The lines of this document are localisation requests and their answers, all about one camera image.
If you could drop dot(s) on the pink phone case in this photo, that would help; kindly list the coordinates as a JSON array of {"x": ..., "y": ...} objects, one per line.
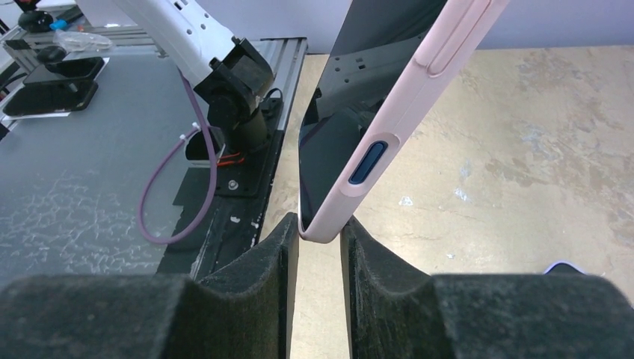
[{"x": 390, "y": 63}]

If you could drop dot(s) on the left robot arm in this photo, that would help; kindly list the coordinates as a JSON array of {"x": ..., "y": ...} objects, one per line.
[{"x": 227, "y": 72}]

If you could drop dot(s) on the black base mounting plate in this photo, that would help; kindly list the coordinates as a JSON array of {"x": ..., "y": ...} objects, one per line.
[{"x": 232, "y": 225}]

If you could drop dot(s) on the phone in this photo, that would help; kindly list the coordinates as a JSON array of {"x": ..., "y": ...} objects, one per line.
[{"x": 563, "y": 267}]

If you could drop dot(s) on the aluminium frame rail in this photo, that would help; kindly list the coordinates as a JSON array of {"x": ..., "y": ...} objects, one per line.
[{"x": 192, "y": 49}]

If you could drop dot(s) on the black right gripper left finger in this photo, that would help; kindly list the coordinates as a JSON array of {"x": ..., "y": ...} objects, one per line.
[{"x": 243, "y": 310}]

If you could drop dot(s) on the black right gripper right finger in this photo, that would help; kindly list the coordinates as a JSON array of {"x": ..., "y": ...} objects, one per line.
[{"x": 394, "y": 310}]

